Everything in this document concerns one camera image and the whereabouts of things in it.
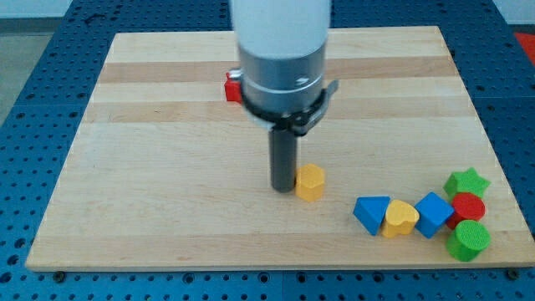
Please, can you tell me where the red cylinder block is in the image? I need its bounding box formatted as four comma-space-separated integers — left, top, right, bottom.
446, 192, 487, 230

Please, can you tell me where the red block behind arm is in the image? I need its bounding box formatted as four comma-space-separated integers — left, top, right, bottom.
224, 72, 242, 104

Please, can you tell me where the blue cube block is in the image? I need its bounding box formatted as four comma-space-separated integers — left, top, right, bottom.
415, 191, 454, 238

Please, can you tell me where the blue triangle block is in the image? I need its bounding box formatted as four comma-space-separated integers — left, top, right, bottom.
353, 196, 390, 236

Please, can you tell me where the yellow hexagon block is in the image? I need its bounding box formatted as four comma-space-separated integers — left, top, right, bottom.
295, 164, 325, 202

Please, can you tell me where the green cylinder block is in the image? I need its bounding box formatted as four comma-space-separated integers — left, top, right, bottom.
446, 220, 492, 262

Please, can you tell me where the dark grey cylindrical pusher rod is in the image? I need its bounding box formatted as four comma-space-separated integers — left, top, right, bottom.
268, 127, 298, 193

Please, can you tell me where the green star block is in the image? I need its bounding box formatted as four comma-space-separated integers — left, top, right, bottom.
443, 167, 491, 200

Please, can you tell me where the wooden board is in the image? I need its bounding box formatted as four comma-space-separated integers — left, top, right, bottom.
26, 26, 534, 272

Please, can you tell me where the yellow heart block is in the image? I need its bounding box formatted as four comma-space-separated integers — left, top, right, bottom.
381, 199, 420, 238

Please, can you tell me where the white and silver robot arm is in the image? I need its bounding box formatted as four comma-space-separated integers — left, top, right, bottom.
230, 0, 338, 193

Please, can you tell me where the black clamp ring mount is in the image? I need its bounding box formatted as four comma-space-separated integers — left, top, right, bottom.
241, 79, 339, 137

